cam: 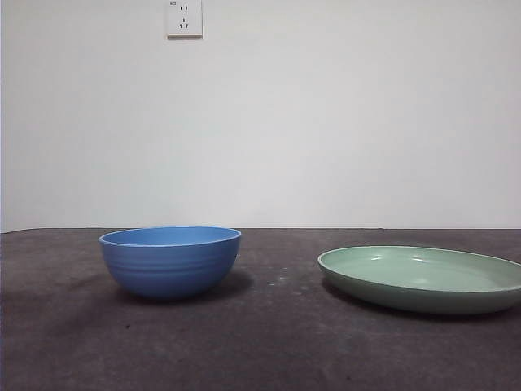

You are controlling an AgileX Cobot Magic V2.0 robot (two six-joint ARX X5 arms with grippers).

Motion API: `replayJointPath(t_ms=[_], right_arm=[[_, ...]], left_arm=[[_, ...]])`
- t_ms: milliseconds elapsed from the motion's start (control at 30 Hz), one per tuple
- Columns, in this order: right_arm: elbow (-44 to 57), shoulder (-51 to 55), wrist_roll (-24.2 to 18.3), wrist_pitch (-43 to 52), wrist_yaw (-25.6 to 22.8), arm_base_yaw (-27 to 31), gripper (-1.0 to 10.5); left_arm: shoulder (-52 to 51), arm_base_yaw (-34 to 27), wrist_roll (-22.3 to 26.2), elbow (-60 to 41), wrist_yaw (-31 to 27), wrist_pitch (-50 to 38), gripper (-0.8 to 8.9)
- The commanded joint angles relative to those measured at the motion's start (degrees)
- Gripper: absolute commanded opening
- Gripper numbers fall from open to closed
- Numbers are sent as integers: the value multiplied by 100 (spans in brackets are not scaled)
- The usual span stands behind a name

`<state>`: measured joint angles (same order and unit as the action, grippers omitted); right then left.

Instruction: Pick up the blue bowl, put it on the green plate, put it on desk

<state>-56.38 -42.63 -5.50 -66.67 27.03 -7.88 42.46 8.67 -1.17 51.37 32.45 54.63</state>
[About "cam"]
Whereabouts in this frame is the blue ribbed bowl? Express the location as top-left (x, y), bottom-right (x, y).
top-left (98, 226), bottom-right (242, 302)

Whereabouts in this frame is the green round plate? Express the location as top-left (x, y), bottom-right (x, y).
top-left (317, 245), bottom-right (521, 316)

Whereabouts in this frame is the white wall socket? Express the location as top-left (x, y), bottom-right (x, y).
top-left (166, 0), bottom-right (204, 40)

